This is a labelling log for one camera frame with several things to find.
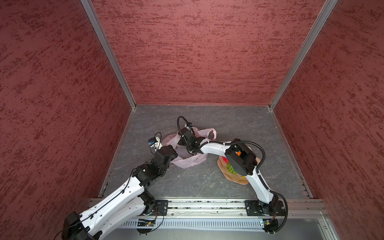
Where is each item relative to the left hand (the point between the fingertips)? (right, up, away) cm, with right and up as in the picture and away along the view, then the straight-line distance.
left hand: (174, 149), depth 79 cm
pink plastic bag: (+6, -6, +2) cm, 8 cm away
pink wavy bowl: (+34, -16, +1) cm, 38 cm away
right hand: (+1, +2, +19) cm, 19 cm away
